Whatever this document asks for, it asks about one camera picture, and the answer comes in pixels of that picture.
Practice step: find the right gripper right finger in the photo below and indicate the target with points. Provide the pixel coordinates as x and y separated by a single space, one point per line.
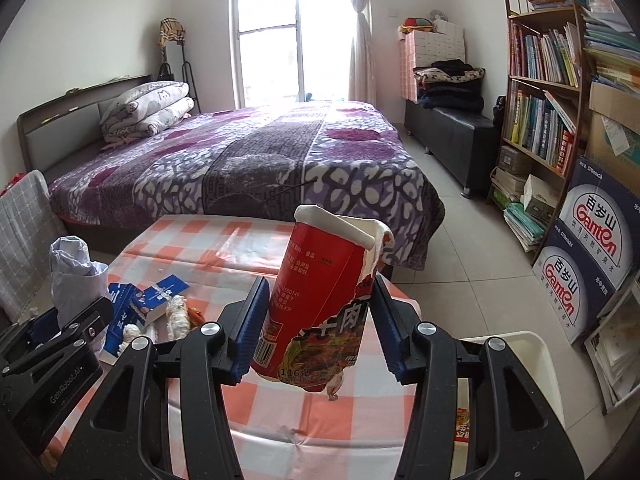
514 432

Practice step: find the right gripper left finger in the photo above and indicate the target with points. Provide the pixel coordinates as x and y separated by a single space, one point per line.
123 433

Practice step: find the grey plastic bag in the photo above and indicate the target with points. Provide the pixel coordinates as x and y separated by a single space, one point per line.
76 279

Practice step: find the white net tissue wad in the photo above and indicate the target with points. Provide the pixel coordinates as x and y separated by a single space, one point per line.
178 319

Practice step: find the red instant noodle cup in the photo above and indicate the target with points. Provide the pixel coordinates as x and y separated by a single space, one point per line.
320 300

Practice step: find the small crumpled white tissue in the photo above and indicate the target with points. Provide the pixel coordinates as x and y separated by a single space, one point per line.
129 332

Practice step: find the small blue carton box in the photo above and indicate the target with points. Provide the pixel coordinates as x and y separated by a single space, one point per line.
151 304

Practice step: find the stack of papers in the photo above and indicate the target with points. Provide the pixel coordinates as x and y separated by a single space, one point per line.
613 349

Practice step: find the grey checkered cloth cover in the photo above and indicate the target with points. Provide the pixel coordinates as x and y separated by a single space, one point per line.
28 228

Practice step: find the orange peel piece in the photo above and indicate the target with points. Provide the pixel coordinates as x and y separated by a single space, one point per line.
195 316

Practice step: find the lower Ganten water carton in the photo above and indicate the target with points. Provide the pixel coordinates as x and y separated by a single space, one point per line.
574 284

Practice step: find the ganten water carton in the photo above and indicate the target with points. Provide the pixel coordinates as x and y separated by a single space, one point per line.
604 216
574 284

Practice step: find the orange white checkered tablecloth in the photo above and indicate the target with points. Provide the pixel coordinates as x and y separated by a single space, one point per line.
279 431

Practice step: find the dark bed headboard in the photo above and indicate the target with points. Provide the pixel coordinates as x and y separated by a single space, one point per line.
60 135

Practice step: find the upper Ganten water carton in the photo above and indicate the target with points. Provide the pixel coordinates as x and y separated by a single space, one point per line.
604 216

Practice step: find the folded floral quilt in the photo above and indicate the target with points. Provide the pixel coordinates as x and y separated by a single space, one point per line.
145 111

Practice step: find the purple patterned bed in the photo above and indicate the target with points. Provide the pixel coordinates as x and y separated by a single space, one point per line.
263 162

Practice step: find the black bench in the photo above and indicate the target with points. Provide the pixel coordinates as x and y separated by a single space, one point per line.
465 144

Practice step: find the brown cardboard box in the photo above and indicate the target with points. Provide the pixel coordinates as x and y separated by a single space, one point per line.
613 141

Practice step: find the black coat rack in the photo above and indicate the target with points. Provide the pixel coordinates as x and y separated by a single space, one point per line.
174 65

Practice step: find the pile of dark clothes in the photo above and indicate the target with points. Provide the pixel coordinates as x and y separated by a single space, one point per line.
452 84

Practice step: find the sheer curtain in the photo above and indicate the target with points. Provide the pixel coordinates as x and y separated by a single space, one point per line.
361 69

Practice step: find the wooden bookshelf with books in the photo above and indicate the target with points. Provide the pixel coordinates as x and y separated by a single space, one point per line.
545 122

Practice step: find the pink drawer cabinet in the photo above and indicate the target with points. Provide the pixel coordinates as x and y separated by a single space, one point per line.
420 49

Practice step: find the window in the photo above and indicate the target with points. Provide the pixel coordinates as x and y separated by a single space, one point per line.
290 50

